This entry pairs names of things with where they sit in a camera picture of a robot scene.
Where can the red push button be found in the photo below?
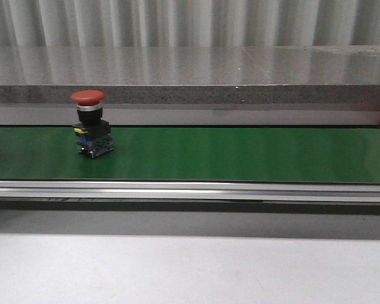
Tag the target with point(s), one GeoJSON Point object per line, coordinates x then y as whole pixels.
{"type": "Point", "coordinates": [93, 134]}

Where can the green conveyor belt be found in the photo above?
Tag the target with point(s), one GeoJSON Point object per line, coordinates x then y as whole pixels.
{"type": "Point", "coordinates": [197, 154]}

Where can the grey stone counter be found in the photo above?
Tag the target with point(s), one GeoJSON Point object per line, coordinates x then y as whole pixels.
{"type": "Point", "coordinates": [193, 85]}

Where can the white pleated curtain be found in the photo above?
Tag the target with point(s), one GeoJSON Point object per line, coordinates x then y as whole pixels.
{"type": "Point", "coordinates": [189, 23]}

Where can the aluminium conveyor frame rail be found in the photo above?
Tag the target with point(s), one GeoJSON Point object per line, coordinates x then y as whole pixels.
{"type": "Point", "coordinates": [272, 192]}

